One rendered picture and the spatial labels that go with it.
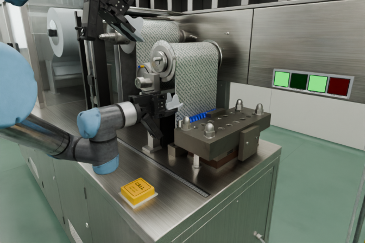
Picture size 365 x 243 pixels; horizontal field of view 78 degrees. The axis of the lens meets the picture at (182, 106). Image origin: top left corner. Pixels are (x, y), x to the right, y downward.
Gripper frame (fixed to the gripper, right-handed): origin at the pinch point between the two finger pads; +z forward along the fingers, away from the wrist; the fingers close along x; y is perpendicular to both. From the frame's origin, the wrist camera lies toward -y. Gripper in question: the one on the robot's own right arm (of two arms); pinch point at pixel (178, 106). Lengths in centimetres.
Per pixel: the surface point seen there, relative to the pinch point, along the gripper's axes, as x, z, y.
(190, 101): -0.2, 5.7, 0.9
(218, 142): -19.9, -1.7, -7.1
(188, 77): -0.3, 4.7, 10.0
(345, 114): -9, 263, -65
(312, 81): -34.4, 29.7, 10.2
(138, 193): -12.4, -27.0, -16.6
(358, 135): -25, 263, -86
